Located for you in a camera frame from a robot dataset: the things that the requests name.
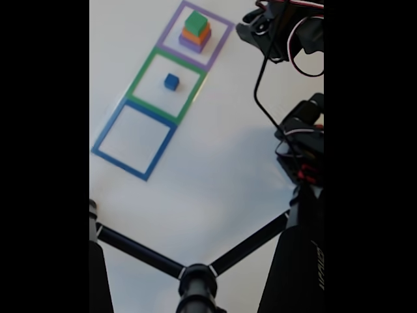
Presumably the green cube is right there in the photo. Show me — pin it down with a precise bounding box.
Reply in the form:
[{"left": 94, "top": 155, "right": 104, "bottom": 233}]
[{"left": 184, "top": 10, "right": 209, "bottom": 36}]

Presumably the orange cube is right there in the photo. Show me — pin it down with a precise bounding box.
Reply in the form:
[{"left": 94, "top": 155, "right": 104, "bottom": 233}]
[{"left": 181, "top": 24, "right": 212, "bottom": 45}]

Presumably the purple block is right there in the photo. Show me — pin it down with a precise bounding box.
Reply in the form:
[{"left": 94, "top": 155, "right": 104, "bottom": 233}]
[{"left": 178, "top": 31, "right": 212, "bottom": 53}]

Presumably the small blue cube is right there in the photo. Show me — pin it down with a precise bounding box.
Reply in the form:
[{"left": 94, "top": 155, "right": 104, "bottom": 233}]
[{"left": 164, "top": 73, "right": 180, "bottom": 91}]

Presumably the red black table clamp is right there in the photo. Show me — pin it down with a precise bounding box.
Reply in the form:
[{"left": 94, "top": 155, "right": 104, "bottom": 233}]
[{"left": 298, "top": 164, "right": 323, "bottom": 184}]

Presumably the black tripod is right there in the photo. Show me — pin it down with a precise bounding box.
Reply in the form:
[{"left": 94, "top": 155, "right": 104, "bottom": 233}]
[{"left": 89, "top": 184, "right": 324, "bottom": 313}]

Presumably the red white servo cable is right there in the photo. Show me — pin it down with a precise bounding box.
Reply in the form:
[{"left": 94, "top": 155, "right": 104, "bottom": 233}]
[{"left": 255, "top": 0, "right": 324, "bottom": 78}]

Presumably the purple square frame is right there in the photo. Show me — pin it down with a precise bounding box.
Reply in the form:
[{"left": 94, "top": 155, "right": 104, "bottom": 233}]
[{"left": 156, "top": 0, "right": 235, "bottom": 72}]

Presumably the black camera cable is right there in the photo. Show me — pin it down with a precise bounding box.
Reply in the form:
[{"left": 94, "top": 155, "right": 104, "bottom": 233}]
[{"left": 253, "top": 0, "right": 304, "bottom": 170}]

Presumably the green square frame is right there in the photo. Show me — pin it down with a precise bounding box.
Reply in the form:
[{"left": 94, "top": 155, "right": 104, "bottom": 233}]
[{"left": 125, "top": 46, "right": 209, "bottom": 127}]

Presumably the blue square frame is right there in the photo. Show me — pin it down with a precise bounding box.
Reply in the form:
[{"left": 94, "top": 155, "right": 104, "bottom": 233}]
[{"left": 91, "top": 98, "right": 179, "bottom": 182}]

